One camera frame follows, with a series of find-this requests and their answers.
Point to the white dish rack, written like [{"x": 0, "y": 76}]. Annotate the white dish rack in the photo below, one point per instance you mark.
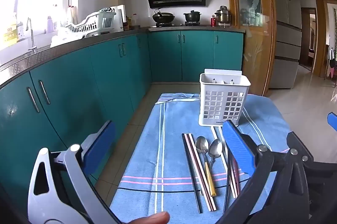
[{"x": 92, "y": 23}]

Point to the white cutting board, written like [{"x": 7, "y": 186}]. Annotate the white cutting board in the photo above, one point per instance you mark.
[{"x": 119, "y": 16}]

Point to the stainless steel pot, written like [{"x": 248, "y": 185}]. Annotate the stainless steel pot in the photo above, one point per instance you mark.
[{"x": 223, "y": 16}]

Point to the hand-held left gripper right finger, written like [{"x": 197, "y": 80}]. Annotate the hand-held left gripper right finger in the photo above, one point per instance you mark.
[{"x": 238, "y": 146}]

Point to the grey kitchen countertop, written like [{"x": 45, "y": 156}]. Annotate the grey kitchen countertop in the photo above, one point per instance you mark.
[{"x": 79, "y": 42}]

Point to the white plastic utensil holder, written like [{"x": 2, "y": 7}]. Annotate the white plastic utensil holder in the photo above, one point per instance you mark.
[{"x": 210, "y": 97}]

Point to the silver metal spoon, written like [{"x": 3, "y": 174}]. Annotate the silver metal spoon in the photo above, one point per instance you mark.
[{"x": 215, "y": 149}]

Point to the silver refrigerator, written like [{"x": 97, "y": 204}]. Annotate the silver refrigerator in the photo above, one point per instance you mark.
[{"x": 285, "y": 29}]

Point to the black wok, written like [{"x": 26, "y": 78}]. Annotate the black wok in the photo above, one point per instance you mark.
[{"x": 163, "y": 18}]

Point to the black cooking pot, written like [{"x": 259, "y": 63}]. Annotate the black cooking pot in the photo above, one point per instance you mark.
[{"x": 192, "y": 17}]

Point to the clear oil bottle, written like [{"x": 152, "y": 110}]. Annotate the clear oil bottle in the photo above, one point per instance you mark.
[{"x": 134, "y": 20}]

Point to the person's left hand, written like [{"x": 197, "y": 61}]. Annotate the person's left hand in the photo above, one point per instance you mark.
[{"x": 150, "y": 219}]

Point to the wooden framed glass door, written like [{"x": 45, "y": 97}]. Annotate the wooden framed glass door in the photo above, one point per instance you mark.
[{"x": 252, "y": 29}]

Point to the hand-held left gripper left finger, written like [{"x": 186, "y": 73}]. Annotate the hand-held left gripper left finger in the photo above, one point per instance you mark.
[{"x": 101, "y": 143}]

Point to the black chopstick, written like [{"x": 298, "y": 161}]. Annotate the black chopstick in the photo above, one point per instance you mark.
[{"x": 191, "y": 174}]

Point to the blue striped cloth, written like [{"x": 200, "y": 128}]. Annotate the blue striped cloth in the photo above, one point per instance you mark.
[{"x": 171, "y": 150}]

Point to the yellow bottle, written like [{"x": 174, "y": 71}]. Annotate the yellow bottle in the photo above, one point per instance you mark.
[{"x": 10, "y": 31}]

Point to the red canister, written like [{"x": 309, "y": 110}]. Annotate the red canister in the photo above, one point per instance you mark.
[{"x": 213, "y": 21}]

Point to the dark chopstick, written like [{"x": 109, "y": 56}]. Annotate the dark chopstick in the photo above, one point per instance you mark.
[{"x": 227, "y": 187}]

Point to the red brown chopstick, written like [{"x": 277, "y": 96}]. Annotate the red brown chopstick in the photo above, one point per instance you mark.
[{"x": 236, "y": 181}]

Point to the white bottle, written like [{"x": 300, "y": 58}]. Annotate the white bottle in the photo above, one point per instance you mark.
[{"x": 20, "y": 33}]

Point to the hanging clothes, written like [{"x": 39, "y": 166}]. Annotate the hanging clothes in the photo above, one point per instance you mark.
[{"x": 332, "y": 60}]

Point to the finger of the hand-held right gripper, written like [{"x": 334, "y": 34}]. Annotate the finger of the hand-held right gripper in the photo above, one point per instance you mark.
[
  {"x": 302, "y": 146},
  {"x": 332, "y": 122}
]

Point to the gas stove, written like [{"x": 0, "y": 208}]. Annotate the gas stove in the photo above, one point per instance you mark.
[{"x": 179, "y": 25}]

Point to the chrome faucet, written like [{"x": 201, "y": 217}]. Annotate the chrome faucet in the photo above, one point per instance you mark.
[{"x": 31, "y": 37}]

